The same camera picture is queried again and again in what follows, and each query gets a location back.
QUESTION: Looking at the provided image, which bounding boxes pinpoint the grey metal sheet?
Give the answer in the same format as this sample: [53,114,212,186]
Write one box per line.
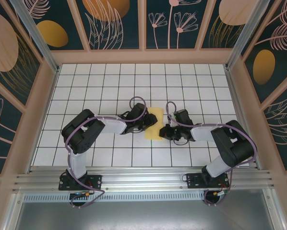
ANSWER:
[4,189,286,230]

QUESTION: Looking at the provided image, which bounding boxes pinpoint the wall panel pink oval grass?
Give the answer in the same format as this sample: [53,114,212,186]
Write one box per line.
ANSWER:
[201,0,262,50]

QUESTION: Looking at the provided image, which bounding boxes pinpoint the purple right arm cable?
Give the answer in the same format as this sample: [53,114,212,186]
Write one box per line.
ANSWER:
[166,102,257,207]

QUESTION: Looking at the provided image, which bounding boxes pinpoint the wall panel orange circle leaves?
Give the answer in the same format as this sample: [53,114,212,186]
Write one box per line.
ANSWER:
[76,0,144,50]

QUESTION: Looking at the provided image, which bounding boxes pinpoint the yellow cloth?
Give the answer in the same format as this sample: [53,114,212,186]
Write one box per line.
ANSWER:
[144,107,165,140]

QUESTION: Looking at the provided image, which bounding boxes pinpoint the wall panel orange oval fern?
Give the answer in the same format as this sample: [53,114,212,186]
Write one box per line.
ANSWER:
[241,0,287,104]

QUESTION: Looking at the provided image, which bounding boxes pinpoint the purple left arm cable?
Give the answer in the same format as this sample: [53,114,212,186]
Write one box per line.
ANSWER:
[65,96,149,209]

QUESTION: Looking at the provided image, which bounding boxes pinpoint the grey slotted cable tray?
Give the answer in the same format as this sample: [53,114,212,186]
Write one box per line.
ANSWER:
[23,193,206,202]

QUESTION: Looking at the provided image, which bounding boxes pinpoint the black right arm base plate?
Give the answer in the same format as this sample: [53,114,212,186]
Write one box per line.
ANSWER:
[186,172,229,190]

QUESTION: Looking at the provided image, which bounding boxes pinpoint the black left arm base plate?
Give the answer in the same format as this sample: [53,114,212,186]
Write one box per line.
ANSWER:
[59,174,103,191]

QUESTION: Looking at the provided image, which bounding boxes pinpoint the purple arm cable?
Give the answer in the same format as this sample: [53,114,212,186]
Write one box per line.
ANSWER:
[166,102,257,207]
[65,96,149,209]

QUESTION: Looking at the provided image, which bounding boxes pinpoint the aluminium side rail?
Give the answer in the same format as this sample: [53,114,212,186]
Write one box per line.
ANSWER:
[225,68,261,170]

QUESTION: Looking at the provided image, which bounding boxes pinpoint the wall panel orange oval feather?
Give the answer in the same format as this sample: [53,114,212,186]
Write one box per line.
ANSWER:
[25,0,86,51]

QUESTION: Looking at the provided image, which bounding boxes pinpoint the wall panel large pink oval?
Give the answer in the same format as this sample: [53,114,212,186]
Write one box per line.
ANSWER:
[0,0,42,107]

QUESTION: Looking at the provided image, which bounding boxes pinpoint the long aluminium mounting rail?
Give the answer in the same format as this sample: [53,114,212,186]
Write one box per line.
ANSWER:
[12,167,276,192]

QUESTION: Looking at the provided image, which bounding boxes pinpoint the wall panel pink flowers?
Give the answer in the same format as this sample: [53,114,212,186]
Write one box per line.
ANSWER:
[145,0,210,50]

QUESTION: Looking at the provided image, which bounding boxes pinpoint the aluminium corner post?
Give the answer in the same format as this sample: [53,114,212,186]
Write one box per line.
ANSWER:
[10,0,60,74]
[225,0,277,71]

